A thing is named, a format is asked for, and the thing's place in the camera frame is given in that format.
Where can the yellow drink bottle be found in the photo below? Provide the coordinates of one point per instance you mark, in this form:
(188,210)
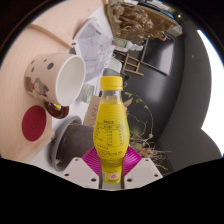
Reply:
(111,133)

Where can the ceiling strip light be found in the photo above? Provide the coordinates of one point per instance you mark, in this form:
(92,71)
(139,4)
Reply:
(215,100)

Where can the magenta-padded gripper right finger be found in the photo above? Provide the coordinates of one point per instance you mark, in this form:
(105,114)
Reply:
(133,163)

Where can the wooden easel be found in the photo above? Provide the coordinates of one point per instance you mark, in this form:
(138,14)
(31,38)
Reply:
(133,72)

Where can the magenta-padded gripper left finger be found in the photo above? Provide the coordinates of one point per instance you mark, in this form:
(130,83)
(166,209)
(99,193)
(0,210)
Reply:
(90,163)

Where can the grey plant saucer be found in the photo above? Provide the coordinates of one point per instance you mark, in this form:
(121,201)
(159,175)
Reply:
(53,146)

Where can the roll of tape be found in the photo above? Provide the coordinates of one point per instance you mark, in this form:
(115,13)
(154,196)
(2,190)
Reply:
(86,93)

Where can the black wall screen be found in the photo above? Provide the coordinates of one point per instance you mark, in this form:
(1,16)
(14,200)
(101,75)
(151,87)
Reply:
(158,55)

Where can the dried plant in grey pot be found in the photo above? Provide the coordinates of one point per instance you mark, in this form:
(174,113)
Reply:
(76,141)

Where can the small green spray bottle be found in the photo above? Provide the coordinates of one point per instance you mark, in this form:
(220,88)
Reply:
(121,43)

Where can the brown cardboard box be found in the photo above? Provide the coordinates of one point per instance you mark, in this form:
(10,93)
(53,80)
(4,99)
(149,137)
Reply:
(89,116)

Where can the beige spotted mug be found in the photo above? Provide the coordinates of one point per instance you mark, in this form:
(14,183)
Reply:
(66,78)

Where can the printed paper sheet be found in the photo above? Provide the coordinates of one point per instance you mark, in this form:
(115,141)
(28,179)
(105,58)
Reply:
(93,46)

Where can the flat round red coaster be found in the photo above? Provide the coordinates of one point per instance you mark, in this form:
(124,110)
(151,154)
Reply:
(33,123)

